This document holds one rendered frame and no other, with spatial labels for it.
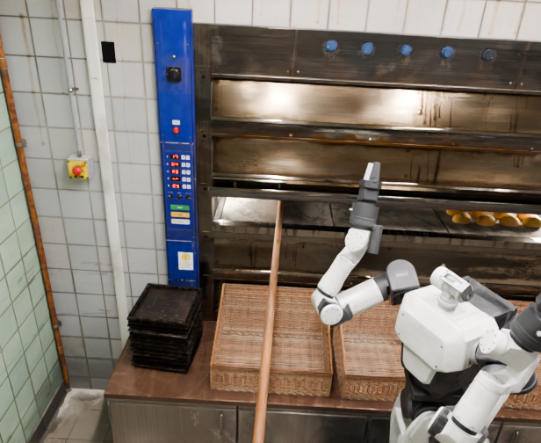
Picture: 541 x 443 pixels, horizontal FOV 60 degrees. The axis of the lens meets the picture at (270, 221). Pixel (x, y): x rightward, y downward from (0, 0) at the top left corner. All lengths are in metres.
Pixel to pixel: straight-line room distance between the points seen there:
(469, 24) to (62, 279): 2.29
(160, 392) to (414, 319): 1.26
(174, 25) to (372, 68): 0.84
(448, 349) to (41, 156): 1.92
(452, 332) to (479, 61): 1.21
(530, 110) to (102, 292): 2.27
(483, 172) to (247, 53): 1.20
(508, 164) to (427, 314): 1.10
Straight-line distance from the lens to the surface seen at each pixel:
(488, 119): 2.31
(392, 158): 2.26
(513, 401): 2.54
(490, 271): 2.67
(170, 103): 2.15
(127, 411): 2.45
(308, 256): 2.43
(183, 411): 2.38
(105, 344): 2.96
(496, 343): 1.23
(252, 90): 2.14
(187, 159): 2.21
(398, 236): 2.43
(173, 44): 2.11
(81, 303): 2.83
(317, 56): 2.11
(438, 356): 1.54
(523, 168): 2.48
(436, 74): 2.21
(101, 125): 2.29
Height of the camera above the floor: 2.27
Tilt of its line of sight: 27 degrees down
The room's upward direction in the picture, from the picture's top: 3 degrees clockwise
